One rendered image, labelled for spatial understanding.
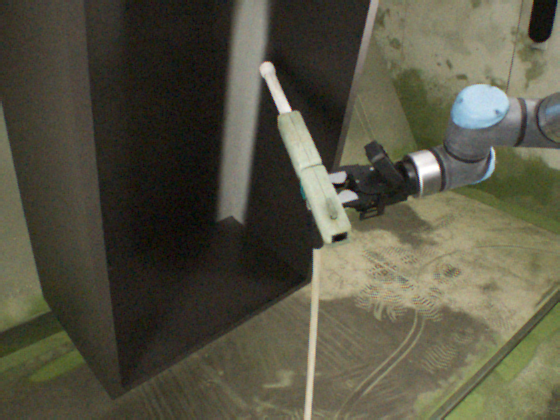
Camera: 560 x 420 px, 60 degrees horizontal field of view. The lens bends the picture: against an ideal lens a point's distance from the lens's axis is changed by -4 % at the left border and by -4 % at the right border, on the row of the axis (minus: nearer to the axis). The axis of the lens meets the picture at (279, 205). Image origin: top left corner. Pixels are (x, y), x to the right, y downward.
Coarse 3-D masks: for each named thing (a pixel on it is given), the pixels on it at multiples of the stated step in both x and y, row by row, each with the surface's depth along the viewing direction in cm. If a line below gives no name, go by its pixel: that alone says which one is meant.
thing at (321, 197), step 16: (272, 80) 109; (288, 112) 102; (288, 128) 99; (304, 128) 98; (288, 144) 97; (304, 144) 96; (304, 160) 93; (320, 160) 94; (304, 176) 91; (320, 176) 91; (304, 192) 92; (320, 192) 88; (320, 208) 86; (336, 208) 86; (320, 224) 86; (336, 224) 84; (320, 240) 104
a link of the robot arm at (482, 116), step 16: (464, 96) 87; (480, 96) 87; (496, 96) 86; (464, 112) 86; (480, 112) 85; (496, 112) 84; (512, 112) 86; (448, 128) 93; (464, 128) 88; (480, 128) 86; (496, 128) 86; (512, 128) 86; (448, 144) 94; (464, 144) 90; (480, 144) 89; (496, 144) 89; (512, 144) 89; (464, 160) 93; (480, 160) 93
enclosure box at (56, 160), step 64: (0, 0) 72; (64, 0) 55; (128, 0) 97; (192, 0) 107; (256, 0) 118; (320, 0) 104; (0, 64) 82; (64, 64) 60; (128, 64) 105; (192, 64) 116; (256, 64) 126; (320, 64) 110; (64, 128) 68; (128, 128) 114; (192, 128) 127; (256, 128) 134; (320, 128) 117; (64, 192) 78; (128, 192) 124; (192, 192) 140; (256, 192) 144; (64, 256) 91; (128, 256) 136; (192, 256) 141; (256, 256) 145; (64, 320) 112; (128, 320) 121; (192, 320) 124; (128, 384) 105
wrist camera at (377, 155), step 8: (368, 144) 90; (376, 144) 89; (368, 152) 89; (376, 152) 88; (384, 152) 89; (368, 160) 91; (376, 160) 88; (384, 160) 89; (384, 168) 90; (392, 168) 91; (384, 176) 92; (392, 176) 93; (400, 176) 94; (392, 184) 95; (400, 184) 96
